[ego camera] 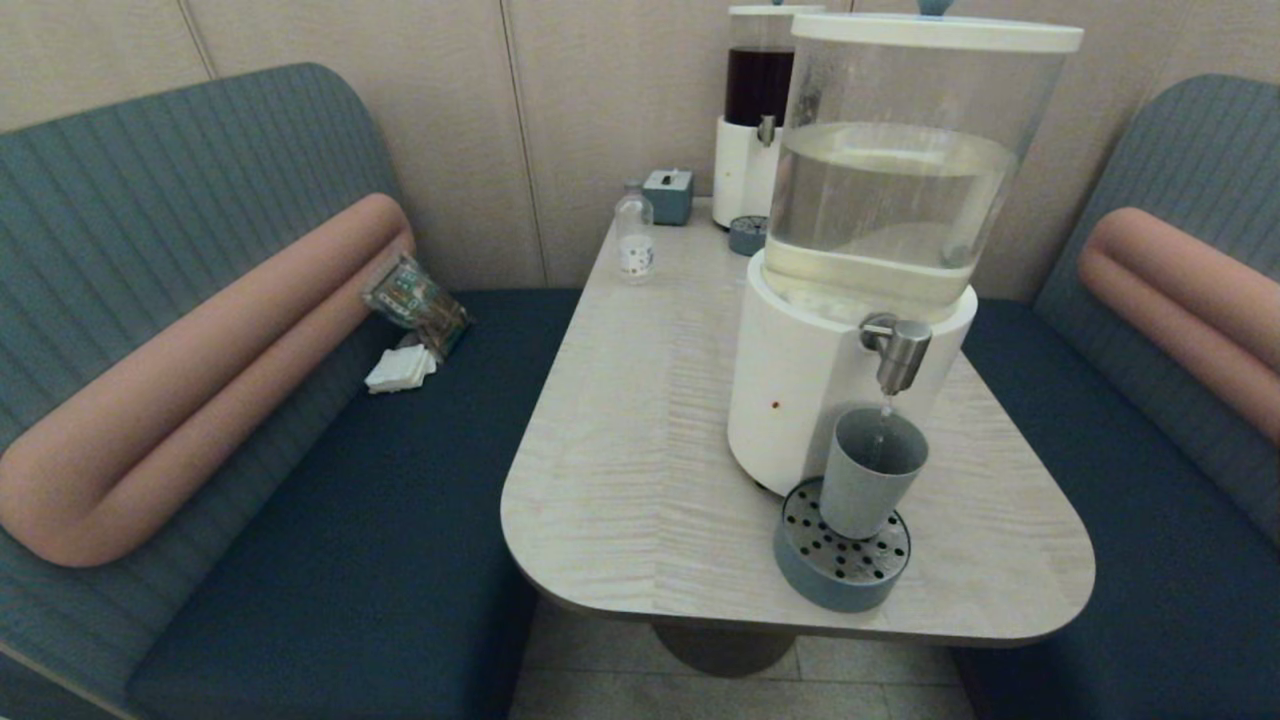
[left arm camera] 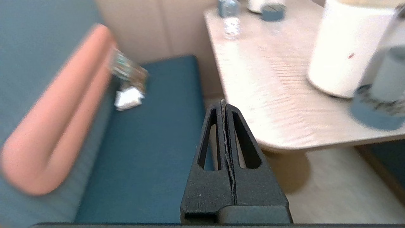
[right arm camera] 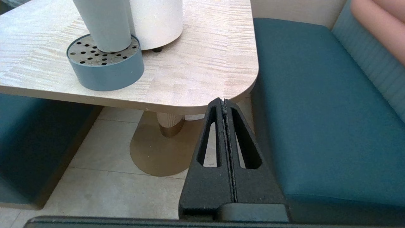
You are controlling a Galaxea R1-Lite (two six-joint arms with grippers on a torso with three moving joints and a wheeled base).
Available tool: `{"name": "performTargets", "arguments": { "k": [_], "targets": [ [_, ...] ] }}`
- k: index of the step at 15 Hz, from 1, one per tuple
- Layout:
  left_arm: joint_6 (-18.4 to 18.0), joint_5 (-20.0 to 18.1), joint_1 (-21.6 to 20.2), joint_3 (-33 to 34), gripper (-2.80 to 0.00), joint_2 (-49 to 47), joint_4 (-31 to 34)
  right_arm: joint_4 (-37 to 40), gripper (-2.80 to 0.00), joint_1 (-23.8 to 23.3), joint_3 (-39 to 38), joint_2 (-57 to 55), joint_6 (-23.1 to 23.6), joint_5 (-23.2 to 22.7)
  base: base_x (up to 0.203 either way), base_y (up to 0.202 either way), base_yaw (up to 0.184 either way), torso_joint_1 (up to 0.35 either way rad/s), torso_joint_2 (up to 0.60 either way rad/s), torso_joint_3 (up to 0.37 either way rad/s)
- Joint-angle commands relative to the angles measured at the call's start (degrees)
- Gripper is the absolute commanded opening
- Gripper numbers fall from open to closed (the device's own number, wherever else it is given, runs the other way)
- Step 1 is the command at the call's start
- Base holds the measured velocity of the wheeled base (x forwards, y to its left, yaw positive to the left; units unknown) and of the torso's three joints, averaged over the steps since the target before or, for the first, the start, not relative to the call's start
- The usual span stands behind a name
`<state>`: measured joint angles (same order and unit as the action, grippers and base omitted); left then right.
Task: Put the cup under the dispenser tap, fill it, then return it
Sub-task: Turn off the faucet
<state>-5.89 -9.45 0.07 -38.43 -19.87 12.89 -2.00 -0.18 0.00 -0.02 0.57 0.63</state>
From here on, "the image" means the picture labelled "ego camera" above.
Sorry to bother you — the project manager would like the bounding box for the grey-blue plastic cup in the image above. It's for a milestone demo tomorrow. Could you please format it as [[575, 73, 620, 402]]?
[[820, 405, 931, 541]]

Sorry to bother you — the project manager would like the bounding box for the metal water dispenser tap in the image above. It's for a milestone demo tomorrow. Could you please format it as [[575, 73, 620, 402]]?
[[860, 313, 934, 397]]

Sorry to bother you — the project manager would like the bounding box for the small clear plastic bottle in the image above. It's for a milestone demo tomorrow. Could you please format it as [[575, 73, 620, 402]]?
[[613, 180, 654, 286]]

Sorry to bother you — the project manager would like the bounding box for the small round blue drip tray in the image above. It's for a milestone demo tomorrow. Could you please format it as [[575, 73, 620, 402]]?
[[728, 214, 771, 257]]

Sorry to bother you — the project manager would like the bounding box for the small blue square box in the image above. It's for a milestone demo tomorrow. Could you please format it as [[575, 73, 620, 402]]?
[[641, 167, 694, 226]]

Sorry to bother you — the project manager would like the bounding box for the clear water dispenser white base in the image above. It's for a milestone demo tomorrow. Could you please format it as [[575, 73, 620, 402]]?
[[727, 10, 1086, 499]]

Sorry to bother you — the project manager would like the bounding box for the crinkled snack bag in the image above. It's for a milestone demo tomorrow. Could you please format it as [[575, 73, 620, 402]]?
[[360, 252, 471, 361]]

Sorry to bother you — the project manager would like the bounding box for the dark drink dispenser white base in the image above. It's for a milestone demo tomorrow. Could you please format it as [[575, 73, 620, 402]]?
[[712, 3, 801, 231]]

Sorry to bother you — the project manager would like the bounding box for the white paper napkins stack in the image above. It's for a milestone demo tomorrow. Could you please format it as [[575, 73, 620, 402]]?
[[362, 344, 439, 395]]

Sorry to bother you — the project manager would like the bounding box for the large round perforated drip tray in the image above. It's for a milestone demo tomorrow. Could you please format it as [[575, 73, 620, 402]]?
[[773, 476, 913, 614]]

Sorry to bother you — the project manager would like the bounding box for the blue ribbed bench sofa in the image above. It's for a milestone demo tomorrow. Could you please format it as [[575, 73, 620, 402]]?
[[0, 62, 581, 720], [950, 72, 1280, 720]]

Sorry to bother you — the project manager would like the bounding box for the pink bolster cushion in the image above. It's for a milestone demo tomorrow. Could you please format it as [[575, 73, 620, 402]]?
[[0, 193, 416, 569], [1078, 207, 1280, 448]]

